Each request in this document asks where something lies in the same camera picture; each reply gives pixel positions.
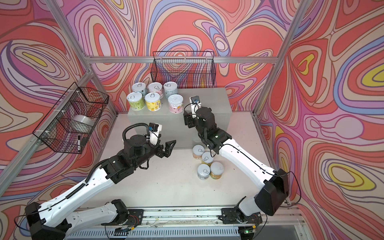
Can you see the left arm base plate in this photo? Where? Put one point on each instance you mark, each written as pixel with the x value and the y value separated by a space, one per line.
pixel 130 218

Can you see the black wire basket back wall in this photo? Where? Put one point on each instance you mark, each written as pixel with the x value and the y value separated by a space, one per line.
pixel 188 69

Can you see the black marker pen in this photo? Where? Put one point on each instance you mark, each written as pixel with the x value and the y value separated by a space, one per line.
pixel 79 144

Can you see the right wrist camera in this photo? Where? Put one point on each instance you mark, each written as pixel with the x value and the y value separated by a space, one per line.
pixel 195 104

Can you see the can pink label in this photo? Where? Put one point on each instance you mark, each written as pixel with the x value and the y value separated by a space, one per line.
pixel 198 151
pixel 156 88

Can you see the can blue label back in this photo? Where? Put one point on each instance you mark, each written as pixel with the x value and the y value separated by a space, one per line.
pixel 170 88

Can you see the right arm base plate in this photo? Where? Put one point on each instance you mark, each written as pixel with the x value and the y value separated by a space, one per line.
pixel 235 216

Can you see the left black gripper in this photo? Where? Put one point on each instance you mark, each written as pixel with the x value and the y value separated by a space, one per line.
pixel 167 152

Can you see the can pink label back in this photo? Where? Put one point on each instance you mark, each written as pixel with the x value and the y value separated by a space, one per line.
pixel 198 151

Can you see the can yellow label front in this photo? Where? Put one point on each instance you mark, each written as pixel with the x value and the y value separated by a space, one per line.
pixel 153 102

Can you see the can plain lid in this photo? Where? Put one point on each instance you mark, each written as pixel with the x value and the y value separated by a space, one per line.
pixel 176 103

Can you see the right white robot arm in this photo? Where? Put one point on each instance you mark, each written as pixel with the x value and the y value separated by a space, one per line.
pixel 272 186

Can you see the black wire basket left wall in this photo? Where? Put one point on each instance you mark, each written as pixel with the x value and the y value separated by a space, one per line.
pixel 56 134

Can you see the aluminium rail front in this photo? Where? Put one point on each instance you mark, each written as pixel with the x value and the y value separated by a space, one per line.
pixel 199 216

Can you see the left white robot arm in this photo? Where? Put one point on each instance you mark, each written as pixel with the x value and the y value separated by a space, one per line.
pixel 58 218

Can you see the can orange label plastic lid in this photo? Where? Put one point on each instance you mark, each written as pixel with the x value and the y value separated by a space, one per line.
pixel 217 170

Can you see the can red label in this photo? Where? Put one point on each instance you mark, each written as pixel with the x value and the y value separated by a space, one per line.
pixel 140 88

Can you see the can yellow label right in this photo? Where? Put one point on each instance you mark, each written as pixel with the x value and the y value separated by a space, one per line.
pixel 207 159

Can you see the can green yellow label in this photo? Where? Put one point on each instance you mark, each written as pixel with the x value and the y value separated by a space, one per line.
pixel 136 101

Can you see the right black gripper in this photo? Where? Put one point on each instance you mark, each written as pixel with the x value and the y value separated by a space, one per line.
pixel 188 119

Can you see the grey metal cabinet box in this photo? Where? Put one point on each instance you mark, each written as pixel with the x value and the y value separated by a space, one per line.
pixel 173 125

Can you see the can blue green label front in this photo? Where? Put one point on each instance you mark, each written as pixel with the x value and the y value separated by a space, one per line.
pixel 203 171

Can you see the black wire basket wall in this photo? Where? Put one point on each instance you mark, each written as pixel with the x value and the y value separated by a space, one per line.
pixel 56 134
pixel 188 69

